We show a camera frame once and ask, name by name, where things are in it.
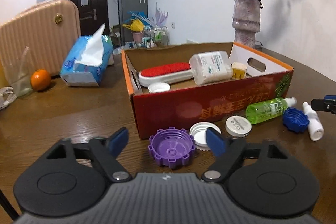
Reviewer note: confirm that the clear glass cup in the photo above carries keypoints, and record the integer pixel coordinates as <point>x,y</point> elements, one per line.
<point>19,77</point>

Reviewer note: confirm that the blue tissue pack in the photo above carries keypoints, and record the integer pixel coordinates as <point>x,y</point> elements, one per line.
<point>84,66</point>

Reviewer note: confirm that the pink ceramic vase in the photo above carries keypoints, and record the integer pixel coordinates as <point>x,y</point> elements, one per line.
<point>246,22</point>

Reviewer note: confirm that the pink ribbed suitcase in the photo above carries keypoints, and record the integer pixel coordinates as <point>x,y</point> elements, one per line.
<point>39,37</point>

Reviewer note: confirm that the pink flower pot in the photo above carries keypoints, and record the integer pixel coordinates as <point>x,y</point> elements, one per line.
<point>137,37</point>

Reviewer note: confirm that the red and white lint brush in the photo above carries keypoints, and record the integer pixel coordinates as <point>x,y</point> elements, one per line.
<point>165,70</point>

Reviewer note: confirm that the green spray bottle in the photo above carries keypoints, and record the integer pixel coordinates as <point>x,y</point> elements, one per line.
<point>267,109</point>

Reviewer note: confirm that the small yellow jar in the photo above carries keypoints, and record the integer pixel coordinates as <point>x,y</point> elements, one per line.
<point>239,71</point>

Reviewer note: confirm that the small white bottle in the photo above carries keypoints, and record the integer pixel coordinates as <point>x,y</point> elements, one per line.
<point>313,123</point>

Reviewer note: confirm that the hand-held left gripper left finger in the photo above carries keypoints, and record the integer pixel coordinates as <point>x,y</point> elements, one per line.
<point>117,142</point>

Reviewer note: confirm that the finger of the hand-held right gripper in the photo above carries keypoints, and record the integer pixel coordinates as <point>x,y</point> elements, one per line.
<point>324,105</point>
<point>330,97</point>

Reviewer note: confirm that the dark entrance door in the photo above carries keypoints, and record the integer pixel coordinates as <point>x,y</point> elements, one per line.
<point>89,16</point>

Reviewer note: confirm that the red cardboard box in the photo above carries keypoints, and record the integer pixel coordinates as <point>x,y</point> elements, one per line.
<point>183,108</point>

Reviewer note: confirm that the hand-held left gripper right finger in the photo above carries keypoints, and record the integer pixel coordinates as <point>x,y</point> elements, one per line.
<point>215,142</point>

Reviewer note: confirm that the white ribbed cap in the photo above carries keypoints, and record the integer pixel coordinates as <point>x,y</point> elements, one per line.
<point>158,87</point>

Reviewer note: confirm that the clear plastic swab container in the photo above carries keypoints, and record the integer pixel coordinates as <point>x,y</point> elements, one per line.
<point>210,67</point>

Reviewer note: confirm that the blue plastic cap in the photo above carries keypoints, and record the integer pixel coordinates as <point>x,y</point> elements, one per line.
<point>296,120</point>

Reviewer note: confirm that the purple flower decoration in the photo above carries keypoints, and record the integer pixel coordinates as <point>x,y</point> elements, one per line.
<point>161,15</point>

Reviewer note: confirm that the grey refrigerator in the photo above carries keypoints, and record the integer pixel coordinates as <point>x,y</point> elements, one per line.
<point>132,3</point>

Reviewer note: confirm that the orange fruit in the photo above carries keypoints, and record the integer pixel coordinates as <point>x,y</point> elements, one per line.
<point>40,80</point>

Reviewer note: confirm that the paper sheet on door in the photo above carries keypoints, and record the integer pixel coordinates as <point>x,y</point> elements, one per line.
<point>84,0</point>

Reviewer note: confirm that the purple plastic cap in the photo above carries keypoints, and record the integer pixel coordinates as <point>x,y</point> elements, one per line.
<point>170,148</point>

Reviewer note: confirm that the white screw cap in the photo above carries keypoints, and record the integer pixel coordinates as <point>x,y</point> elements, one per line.
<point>199,134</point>

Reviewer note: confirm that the yellow watering can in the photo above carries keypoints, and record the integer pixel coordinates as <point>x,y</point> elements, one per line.
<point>136,26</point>

